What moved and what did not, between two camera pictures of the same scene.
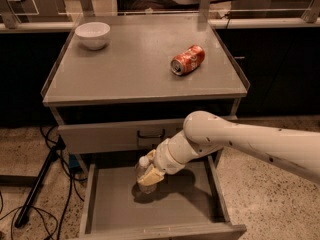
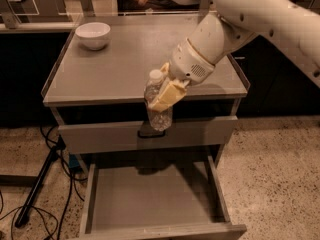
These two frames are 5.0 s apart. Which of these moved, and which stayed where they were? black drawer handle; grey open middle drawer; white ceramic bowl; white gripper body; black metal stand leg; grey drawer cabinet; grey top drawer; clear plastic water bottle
Moved: white gripper body; clear plastic water bottle
Stayed: grey open middle drawer; black drawer handle; grey drawer cabinet; grey top drawer; black metal stand leg; white ceramic bowl
